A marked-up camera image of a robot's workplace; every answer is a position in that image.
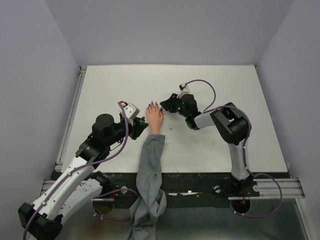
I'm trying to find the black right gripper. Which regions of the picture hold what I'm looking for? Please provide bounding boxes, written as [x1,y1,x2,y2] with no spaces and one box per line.
[160,93,189,119]

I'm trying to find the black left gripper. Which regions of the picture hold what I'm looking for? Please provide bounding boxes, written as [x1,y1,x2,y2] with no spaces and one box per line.
[105,116,150,148]

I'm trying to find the nail polish bottle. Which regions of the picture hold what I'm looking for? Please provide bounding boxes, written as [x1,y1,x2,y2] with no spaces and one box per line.
[139,116,146,125]

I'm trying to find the grey sleeve forearm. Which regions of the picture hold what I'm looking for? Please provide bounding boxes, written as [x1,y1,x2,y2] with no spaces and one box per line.
[125,134,167,240]

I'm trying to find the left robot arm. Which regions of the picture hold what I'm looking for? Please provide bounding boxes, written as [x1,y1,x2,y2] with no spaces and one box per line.
[18,113,148,240]

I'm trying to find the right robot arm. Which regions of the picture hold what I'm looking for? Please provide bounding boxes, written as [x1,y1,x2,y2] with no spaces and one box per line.
[160,93,251,196]

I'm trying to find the mannequin hand with painted nails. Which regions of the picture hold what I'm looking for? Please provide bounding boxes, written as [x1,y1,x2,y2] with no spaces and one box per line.
[146,101,164,135]

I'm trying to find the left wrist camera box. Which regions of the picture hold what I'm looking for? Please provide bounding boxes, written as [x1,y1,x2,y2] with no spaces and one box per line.
[121,102,140,126]

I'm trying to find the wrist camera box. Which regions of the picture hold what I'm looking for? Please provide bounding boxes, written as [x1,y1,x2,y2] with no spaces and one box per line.
[177,83,190,99]
[121,102,140,126]

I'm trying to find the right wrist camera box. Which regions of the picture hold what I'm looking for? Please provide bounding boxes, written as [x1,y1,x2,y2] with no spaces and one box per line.
[177,83,190,99]

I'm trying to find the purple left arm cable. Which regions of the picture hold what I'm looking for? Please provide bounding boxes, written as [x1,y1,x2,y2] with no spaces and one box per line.
[22,101,141,240]

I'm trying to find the black mounting base plate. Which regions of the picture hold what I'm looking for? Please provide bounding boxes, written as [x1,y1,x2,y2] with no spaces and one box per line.
[99,172,261,210]

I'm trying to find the aluminium rail left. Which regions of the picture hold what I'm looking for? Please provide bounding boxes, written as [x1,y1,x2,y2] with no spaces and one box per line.
[54,66,87,170]

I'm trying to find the aluminium rail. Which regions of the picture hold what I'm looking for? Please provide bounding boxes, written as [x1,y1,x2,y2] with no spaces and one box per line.
[54,66,87,170]
[40,178,306,200]

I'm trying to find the aluminium rail front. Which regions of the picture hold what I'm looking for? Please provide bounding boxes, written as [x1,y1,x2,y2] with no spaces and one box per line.
[40,178,306,200]

